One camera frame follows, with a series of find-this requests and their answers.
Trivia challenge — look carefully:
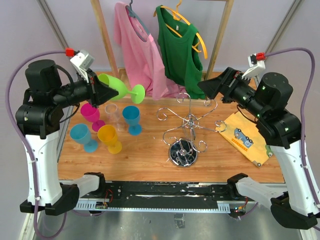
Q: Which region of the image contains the yellow clothes hanger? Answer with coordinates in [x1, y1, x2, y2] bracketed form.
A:
[153, 0, 208, 59]

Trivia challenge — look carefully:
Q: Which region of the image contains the aluminium frame rail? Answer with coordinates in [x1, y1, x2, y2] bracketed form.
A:
[57, 178, 307, 214]

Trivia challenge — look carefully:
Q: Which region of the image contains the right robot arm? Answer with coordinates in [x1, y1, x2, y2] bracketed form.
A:
[198, 67, 320, 230]

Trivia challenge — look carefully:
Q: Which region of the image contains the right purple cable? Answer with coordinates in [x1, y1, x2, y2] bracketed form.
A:
[234, 47, 320, 232]

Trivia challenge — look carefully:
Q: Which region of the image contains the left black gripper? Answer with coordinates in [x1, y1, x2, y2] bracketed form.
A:
[51, 67, 119, 108]

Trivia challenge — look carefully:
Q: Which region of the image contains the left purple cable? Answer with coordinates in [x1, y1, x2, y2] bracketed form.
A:
[4, 49, 108, 238]

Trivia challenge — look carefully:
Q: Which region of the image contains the yellow plastic wine glass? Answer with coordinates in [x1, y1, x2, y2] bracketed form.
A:
[97, 124, 122, 154]

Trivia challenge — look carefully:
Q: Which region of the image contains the pink t-shirt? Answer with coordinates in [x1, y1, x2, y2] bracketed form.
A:
[113, 2, 186, 101]

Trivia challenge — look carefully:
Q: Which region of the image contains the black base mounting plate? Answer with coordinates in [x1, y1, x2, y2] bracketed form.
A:
[80, 181, 246, 211]

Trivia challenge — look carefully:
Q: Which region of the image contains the chrome wine glass rack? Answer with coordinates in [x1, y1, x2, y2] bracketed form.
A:
[156, 93, 228, 168]

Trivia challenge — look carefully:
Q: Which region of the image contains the clear wine glass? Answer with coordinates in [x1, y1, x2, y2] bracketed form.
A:
[104, 103, 125, 131]

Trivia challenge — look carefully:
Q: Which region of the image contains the magenta plastic wine glass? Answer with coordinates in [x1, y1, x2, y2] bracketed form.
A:
[80, 103, 106, 132]

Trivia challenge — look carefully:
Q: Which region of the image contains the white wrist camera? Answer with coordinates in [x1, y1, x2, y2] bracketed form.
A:
[241, 52, 266, 80]
[65, 47, 95, 83]

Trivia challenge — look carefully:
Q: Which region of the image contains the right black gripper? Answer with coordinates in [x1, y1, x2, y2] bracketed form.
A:
[197, 66, 267, 119]

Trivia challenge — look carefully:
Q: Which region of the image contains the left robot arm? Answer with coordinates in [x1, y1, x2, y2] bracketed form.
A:
[15, 59, 118, 216]

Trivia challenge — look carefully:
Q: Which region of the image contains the green plastic wine glass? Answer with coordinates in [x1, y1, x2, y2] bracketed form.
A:
[98, 73, 146, 104]

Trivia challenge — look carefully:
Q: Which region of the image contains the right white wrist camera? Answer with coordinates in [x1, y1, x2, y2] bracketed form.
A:
[241, 52, 266, 80]

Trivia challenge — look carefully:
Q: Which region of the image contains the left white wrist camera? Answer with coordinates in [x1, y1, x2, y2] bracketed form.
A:
[65, 47, 95, 83]

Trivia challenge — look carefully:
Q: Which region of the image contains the grey clothes hanger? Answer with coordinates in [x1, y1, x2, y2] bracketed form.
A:
[125, 0, 150, 42]

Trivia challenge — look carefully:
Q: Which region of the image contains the wooden clothes rack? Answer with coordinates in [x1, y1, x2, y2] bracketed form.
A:
[90, 0, 236, 105]

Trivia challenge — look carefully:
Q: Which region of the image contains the purple cable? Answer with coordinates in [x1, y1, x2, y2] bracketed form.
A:
[234, 47, 320, 232]
[4, 49, 108, 238]

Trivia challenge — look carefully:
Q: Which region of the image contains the blue wine glass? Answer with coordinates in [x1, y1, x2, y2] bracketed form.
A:
[122, 105, 142, 136]
[69, 123, 98, 153]

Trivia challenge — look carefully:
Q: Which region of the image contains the green tank top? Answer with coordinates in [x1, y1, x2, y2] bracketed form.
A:
[157, 15, 206, 100]

